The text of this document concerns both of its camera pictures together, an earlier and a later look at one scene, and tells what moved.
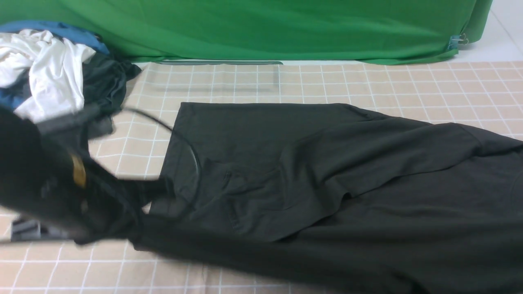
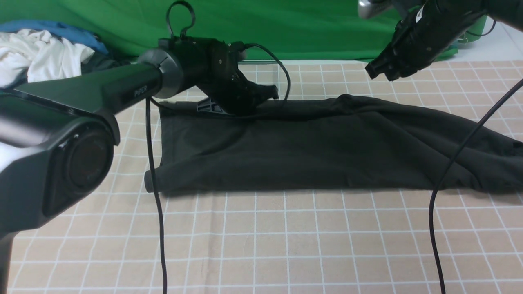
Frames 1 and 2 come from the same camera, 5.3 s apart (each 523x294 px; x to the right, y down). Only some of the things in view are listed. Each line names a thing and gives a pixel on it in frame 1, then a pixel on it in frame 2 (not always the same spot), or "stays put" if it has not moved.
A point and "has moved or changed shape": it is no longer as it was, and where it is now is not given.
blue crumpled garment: x=10 y=96 stays put
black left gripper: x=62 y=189 to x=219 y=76
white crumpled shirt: x=55 y=67 stays put
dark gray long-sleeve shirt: x=408 y=206 has moved or changed shape
